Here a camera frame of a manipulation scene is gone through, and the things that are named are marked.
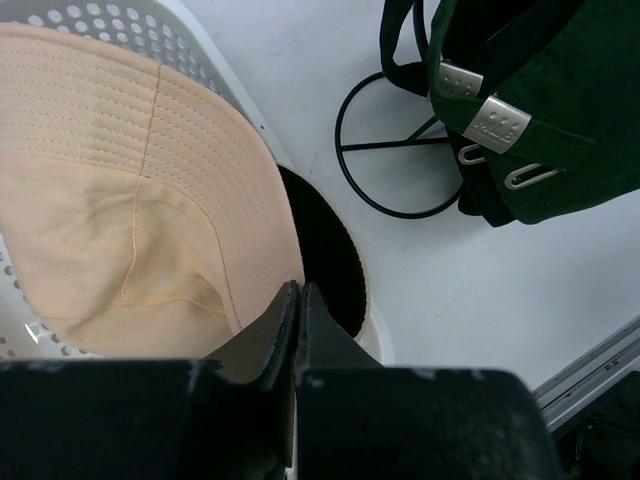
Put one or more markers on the white perforated tray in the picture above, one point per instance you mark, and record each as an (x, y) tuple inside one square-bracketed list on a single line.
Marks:
[(170, 33)]

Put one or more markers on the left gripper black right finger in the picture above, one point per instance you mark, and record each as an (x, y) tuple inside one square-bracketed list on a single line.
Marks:
[(357, 419)]

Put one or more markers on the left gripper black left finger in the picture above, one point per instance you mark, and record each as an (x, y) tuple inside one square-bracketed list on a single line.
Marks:
[(226, 416)]

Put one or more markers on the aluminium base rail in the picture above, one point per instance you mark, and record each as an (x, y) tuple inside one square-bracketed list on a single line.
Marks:
[(571, 391)]

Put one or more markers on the beige cloth hat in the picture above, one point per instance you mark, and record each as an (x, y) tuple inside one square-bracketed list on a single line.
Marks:
[(144, 216)]

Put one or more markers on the black cap green brim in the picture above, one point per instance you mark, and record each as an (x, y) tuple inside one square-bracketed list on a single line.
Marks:
[(546, 94)]

